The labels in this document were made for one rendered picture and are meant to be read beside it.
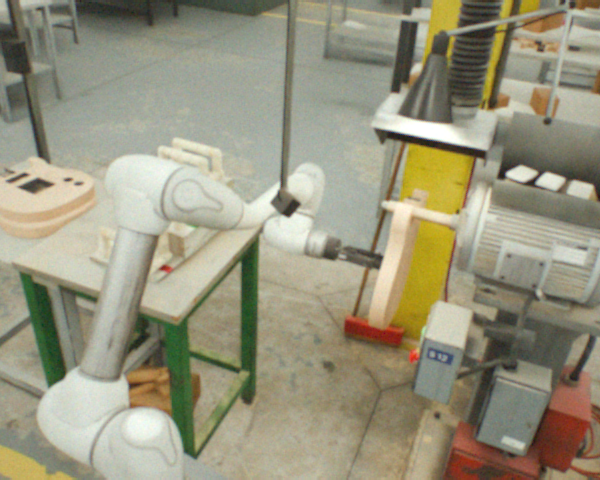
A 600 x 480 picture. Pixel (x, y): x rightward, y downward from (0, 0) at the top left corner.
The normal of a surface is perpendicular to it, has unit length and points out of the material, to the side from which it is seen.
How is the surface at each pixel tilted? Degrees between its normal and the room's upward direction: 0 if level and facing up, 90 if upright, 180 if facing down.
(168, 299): 0
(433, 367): 90
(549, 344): 90
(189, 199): 53
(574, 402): 0
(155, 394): 0
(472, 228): 65
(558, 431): 90
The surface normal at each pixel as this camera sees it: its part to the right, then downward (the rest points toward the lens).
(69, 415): -0.35, -0.09
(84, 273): 0.07, -0.84
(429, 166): -0.37, 0.48
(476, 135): -0.18, -0.36
